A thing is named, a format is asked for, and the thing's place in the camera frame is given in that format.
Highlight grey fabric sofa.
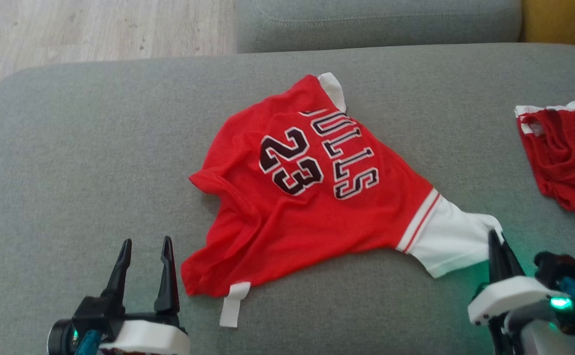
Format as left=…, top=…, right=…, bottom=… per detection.
left=0, top=42, right=575, bottom=355

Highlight grey upholstered sofa section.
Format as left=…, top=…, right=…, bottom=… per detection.
left=237, top=0, right=523, bottom=54

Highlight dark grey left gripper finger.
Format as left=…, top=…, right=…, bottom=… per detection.
left=154, top=236, right=181, bottom=317
left=101, top=239, right=133, bottom=317

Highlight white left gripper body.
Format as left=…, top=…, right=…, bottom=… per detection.
left=100, top=313, right=191, bottom=355

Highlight red shorts with white band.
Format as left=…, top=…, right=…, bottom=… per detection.
left=514, top=100, right=575, bottom=212

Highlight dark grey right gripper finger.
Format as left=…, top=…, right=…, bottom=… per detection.
left=501, top=241, right=526, bottom=284
left=488, top=229, right=506, bottom=287

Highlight red Bulls 23 jersey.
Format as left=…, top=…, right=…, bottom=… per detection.
left=181, top=72, right=505, bottom=328

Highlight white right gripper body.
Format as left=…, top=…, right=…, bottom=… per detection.
left=467, top=275, right=560, bottom=355

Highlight yellow cushion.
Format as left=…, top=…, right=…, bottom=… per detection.
left=521, top=0, right=575, bottom=52

